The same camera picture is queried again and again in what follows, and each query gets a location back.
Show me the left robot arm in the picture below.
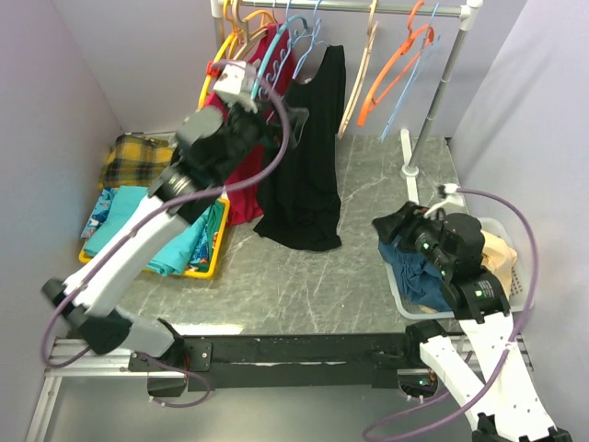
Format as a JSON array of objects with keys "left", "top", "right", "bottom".
[{"left": 41, "top": 100, "right": 309, "bottom": 370}]

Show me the green printed garment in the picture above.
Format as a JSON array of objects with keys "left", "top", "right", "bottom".
[{"left": 187, "top": 200, "right": 225, "bottom": 273}]

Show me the yellow plastic tray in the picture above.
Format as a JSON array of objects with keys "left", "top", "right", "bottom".
[{"left": 79, "top": 198, "right": 230, "bottom": 279}]

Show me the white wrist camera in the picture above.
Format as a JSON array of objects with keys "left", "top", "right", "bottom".
[
  {"left": 424, "top": 183, "right": 466, "bottom": 219},
  {"left": 204, "top": 59, "right": 258, "bottom": 113}
]

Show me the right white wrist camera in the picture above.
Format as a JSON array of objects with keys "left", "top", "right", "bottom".
[{"left": 424, "top": 183, "right": 466, "bottom": 219}]

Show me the yellow plaid shirt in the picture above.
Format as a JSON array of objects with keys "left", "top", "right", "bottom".
[{"left": 98, "top": 134, "right": 174, "bottom": 190}]

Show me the orange plastic hanger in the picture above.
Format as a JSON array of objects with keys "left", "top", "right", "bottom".
[{"left": 357, "top": 1, "right": 437, "bottom": 126}]

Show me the pale blue wire hanger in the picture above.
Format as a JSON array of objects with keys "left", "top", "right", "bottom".
[{"left": 257, "top": 1, "right": 308, "bottom": 96}]

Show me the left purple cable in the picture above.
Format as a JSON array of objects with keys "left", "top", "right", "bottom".
[{"left": 40, "top": 58, "right": 292, "bottom": 411}]

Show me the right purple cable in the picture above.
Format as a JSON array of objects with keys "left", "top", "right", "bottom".
[{"left": 362, "top": 186, "right": 538, "bottom": 441}]

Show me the black shirt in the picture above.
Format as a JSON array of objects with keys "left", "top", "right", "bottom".
[{"left": 254, "top": 45, "right": 346, "bottom": 252}]

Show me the beige hanger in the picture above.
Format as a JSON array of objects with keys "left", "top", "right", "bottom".
[{"left": 229, "top": 1, "right": 275, "bottom": 60}]

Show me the light blue wavy hanger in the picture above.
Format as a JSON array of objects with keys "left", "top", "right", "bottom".
[{"left": 254, "top": 13, "right": 310, "bottom": 93}]

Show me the blue patterned cloth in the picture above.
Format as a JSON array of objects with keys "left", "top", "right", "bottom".
[{"left": 80, "top": 187, "right": 117, "bottom": 240}]

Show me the dark blue shirt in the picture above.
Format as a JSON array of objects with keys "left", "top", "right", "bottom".
[{"left": 378, "top": 238, "right": 451, "bottom": 312}]

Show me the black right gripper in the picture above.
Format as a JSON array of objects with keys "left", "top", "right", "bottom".
[{"left": 370, "top": 198, "right": 452, "bottom": 272}]

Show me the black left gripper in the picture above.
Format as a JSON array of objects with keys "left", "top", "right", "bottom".
[{"left": 212, "top": 92, "right": 307, "bottom": 182}]

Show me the yellow plastic hanger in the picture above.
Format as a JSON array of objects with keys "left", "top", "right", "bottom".
[{"left": 197, "top": 0, "right": 272, "bottom": 110}]

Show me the white perforated plastic basket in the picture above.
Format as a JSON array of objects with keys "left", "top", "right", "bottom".
[{"left": 385, "top": 217, "right": 529, "bottom": 320}]

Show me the thin blue wire hanger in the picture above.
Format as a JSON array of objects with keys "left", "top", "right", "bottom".
[{"left": 380, "top": 1, "right": 440, "bottom": 143}]

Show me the wooden hanger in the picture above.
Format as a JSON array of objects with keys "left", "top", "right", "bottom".
[{"left": 337, "top": 0, "right": 378, "bottom": 140}]

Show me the cream beige shirt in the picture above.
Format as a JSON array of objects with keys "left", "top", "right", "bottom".
[{"left": 481, "top": 230, "right": 518, "bottom": 298}]

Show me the folded turquoise cloth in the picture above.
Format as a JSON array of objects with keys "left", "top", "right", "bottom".
[{"left": 84, "top": 186, "right": 197, "bottom": 276}]

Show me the magenta pink shirt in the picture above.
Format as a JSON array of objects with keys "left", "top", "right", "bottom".
[{"left": 208, "top": 25, "right": 272, "bottom": 226}]

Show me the black base bar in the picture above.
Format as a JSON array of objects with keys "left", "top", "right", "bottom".
[{"left": 128, "top": 332, "right": 426, "bottom": 399}]

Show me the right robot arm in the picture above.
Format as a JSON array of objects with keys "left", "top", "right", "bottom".
[{"left": 372, "top": 202, "right": 572, "bottom": 441}]

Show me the white clothes rack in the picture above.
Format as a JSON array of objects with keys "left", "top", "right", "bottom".
[{"left": 209, "top": 0, "right": 484, "bottom": 220}]

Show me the purple cable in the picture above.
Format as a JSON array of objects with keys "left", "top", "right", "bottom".
[
  {"left": 362, "top": 186, "right": 538, "bottom": 441},
  {"left": 40, "top": 58, "right": 292, "bottom": 411}
]

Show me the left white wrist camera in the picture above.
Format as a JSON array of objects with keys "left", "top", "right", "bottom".
[{"left": 204, "top": 59, "right": 258, "bottom": 113}]

